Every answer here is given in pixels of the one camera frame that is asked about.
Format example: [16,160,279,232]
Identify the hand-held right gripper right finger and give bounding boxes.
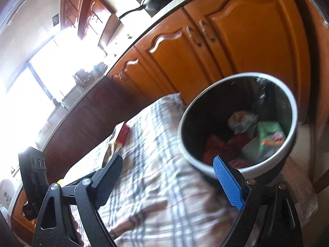
[213,156,302,247]

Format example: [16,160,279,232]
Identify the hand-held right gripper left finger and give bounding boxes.
[32,154,124,247]

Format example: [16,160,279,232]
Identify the green snack wrapper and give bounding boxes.
[257,121,286,155]

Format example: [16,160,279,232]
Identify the white printed wrapper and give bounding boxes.
[227,111,257,134]

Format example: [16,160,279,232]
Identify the white round waste bin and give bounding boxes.
[177,72,299,179]

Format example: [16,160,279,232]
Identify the yellow red snack wrapper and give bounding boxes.
[103,141,121,168]

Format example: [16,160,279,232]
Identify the red snack packet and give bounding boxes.
[117,123,130,144]

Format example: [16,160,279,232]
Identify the plaid tablecloth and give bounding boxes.
[62,93,319,247]

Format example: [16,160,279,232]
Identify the kitchen window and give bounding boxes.
[0,28,114,181]

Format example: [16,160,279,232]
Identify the wooden base cabinets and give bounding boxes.
[10,0,311,237]

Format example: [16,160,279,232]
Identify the white kitchen countertop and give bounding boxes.
[33,0,232,157]

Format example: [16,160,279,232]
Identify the wooden wall cabinets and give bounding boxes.
[60,0,116,40]

